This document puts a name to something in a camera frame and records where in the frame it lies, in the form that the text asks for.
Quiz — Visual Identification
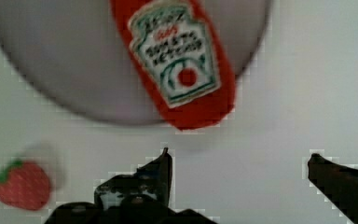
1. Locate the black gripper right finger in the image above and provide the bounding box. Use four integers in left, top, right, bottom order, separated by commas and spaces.
307, 153, 358, 224

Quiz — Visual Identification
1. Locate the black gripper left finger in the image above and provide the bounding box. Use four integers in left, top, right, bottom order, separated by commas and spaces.
94, 147, 172, 210

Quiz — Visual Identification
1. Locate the red ketchup bottle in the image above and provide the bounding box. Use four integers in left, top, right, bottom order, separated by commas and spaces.
110, 0, 235, 130

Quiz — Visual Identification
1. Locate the red toy strawberry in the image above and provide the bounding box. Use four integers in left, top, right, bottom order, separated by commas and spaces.
0, 159, 51, 211

